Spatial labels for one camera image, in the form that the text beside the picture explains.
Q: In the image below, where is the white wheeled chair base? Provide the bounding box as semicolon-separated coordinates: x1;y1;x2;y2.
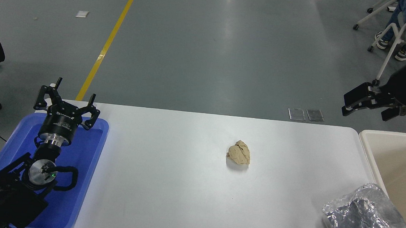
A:
353;0;400;34

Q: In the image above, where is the large pale bin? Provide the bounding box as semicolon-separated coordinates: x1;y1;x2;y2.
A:
351;129;406;228

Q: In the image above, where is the crumpled tan paper ball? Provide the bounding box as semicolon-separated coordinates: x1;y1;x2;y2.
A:
225;139;252;166

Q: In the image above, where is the blue plastic tray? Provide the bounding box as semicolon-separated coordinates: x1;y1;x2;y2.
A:
0;110;110;228

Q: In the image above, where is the metal floor plate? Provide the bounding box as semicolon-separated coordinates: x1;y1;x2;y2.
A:
287;107;307;122
305;108;325;122

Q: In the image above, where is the silver foil plate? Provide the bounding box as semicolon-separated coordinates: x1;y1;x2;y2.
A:
320;179;406;228

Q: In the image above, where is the white frame wheeled chair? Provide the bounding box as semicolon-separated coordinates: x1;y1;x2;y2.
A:
364;13;406;89

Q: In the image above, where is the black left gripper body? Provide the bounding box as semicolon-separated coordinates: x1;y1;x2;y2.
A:
38;103;83;142

